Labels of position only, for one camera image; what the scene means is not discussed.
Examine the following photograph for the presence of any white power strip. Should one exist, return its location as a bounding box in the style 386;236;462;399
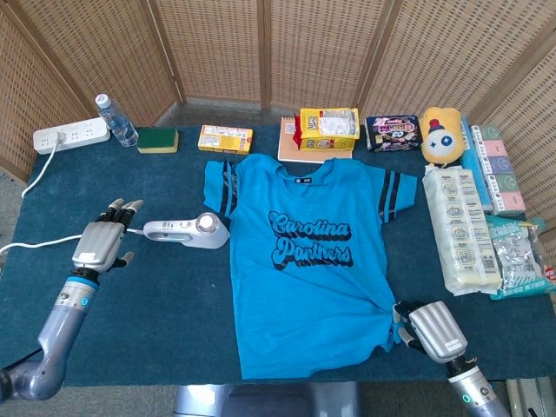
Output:
32;116;112;156

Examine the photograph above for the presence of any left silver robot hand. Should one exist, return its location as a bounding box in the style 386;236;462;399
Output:
70;198;144;275

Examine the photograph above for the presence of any clear plastic water bottle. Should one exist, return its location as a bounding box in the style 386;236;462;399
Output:
95;92;140;148

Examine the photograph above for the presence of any white handheld garment steamer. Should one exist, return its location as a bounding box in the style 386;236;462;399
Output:
142;211;231;250

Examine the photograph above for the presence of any white power cord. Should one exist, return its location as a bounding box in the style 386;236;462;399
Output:
0;131;147;257

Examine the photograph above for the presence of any wicker folding screen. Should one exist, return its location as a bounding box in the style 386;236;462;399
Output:
0;0;556;244

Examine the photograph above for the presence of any flat yellow cardboard box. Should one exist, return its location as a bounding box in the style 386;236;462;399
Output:
197;124;255;156

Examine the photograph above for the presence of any silver green snack bag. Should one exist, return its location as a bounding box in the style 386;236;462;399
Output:
484;215;556;301

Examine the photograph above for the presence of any dark teal carpeted table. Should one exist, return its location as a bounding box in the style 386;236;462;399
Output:
0;124;556;387

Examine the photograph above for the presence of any long white wipes pack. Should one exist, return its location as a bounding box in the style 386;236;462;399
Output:
421;167;503;297

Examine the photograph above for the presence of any green yellow sponge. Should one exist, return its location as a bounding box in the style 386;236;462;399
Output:
136;127;180;156

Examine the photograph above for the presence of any blue printed t-shirt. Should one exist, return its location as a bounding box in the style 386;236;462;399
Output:
202;154;419;381

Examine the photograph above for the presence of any pastel tissue multipack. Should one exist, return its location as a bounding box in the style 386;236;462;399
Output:
470;124;527;217

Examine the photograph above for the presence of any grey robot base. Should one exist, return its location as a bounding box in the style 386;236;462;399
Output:
173;381;361;417

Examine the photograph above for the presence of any yellow plush toy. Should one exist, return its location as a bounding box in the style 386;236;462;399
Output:
420;106;466;169

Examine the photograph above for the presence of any brown spiral notebook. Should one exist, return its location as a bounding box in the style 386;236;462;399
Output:
277;116;354;164

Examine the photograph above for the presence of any long light blue pack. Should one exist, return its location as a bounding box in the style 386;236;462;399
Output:
459;115;494;209

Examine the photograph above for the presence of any yellow snack bag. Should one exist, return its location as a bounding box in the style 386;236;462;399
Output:
293;107;361;152

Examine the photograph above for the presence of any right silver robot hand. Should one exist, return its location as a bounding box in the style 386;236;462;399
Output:
392;299;469;364

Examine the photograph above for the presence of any dark sanitary pad pack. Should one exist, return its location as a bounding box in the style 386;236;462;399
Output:
364;114;424;153

